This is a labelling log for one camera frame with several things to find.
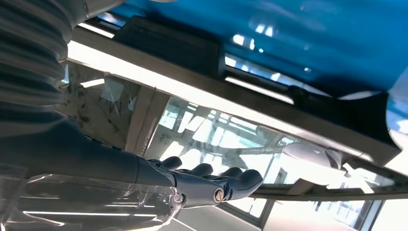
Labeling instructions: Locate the clear plastic film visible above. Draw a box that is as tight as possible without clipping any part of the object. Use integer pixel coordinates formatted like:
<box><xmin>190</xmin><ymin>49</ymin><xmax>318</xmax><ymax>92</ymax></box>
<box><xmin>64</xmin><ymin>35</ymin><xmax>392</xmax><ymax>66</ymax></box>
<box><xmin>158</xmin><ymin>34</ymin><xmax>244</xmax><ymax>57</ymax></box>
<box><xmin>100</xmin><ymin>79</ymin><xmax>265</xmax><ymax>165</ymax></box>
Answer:
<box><xmin>0</xmin><ymin>173</ymin><xmax>186</xmax><ymax>231</ymax></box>

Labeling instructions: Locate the blue metal shelf rack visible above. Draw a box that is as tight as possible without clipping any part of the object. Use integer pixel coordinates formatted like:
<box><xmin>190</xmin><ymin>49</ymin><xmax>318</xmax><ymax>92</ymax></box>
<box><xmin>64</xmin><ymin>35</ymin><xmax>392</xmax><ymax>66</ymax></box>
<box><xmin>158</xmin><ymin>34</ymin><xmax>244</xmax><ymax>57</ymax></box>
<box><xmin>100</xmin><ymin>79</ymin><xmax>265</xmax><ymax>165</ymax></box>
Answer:
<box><xmin>97</xmin><ymin>0</ymin><xmax>408</xmax><ymax>135</ymax></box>

